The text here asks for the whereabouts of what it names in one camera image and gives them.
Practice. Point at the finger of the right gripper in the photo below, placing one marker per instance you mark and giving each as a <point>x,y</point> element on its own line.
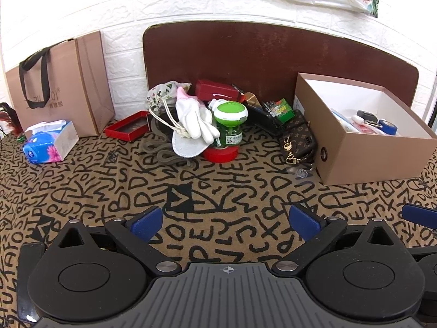
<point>423,216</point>

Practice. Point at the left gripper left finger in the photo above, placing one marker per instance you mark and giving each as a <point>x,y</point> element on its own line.
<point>133,237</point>

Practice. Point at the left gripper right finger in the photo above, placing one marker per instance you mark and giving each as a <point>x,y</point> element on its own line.
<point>319,234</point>

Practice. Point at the white pink glove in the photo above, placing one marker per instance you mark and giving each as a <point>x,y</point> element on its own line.
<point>195,117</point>

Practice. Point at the green mosquito repellent bottle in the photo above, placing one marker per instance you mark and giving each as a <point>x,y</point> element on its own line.
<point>229,116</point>

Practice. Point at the dark red gift box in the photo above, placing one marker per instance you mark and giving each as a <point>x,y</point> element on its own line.
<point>207,90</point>

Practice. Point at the clear crystal trinket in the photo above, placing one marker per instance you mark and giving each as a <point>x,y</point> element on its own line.
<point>301,173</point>

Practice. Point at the lettered leopard tablecloth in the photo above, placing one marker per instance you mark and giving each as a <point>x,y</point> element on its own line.
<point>222,212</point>

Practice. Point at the brown monogram pouch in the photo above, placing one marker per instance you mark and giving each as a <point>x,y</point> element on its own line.
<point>298,143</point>

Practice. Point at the blue tape roll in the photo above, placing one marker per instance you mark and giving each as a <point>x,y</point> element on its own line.
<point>387,127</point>

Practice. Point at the white round cloth pad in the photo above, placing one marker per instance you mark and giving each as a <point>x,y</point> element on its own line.
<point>188,147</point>

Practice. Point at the red tray box lid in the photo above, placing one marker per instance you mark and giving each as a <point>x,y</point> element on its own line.
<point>131,128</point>

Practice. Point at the brown cardboard storage box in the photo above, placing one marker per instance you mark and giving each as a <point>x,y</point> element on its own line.
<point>351,150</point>

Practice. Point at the red tape roll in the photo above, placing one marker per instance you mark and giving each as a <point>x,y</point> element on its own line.
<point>220,155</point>

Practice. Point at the black car key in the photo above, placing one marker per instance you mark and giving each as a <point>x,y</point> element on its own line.
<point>367,116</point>

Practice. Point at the blue tissue pack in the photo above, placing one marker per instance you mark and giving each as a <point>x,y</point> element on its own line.
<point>50,142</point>

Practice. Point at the green snack packet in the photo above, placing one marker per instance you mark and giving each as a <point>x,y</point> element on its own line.
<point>280,110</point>

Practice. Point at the gold wrapped bar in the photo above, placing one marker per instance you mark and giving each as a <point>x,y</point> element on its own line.
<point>252,100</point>

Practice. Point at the dark brown wooden board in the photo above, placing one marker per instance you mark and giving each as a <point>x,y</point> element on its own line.
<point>266,59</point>

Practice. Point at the printed drawstring pouch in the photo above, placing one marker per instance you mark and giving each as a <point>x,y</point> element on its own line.
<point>161,93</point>

